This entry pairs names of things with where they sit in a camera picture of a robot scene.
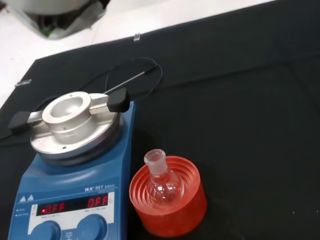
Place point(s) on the red ribbed flask stand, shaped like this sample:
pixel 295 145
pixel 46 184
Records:
pixel 175 222

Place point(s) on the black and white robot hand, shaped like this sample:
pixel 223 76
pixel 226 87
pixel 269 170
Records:
pixel 57 15

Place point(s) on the small clear cloth clip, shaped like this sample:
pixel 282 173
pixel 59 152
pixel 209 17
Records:
pixel 137 36
pixel 23 82

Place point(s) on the blue-base heater with steel block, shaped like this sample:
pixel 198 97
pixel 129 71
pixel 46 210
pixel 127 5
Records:
pixel 75 175

